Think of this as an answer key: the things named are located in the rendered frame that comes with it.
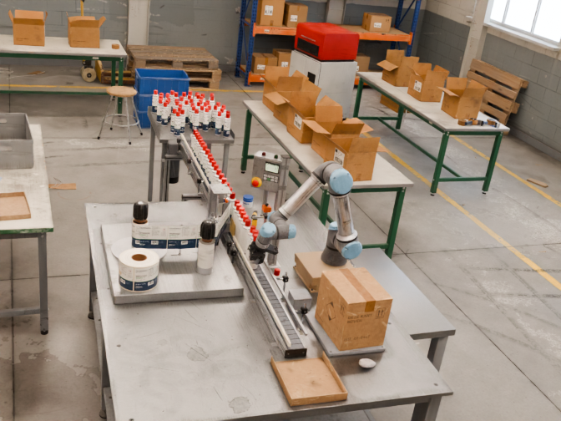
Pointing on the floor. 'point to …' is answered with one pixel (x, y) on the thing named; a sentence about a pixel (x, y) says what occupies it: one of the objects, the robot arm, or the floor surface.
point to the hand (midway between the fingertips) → (257, 262)
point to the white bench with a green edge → (37, 185)
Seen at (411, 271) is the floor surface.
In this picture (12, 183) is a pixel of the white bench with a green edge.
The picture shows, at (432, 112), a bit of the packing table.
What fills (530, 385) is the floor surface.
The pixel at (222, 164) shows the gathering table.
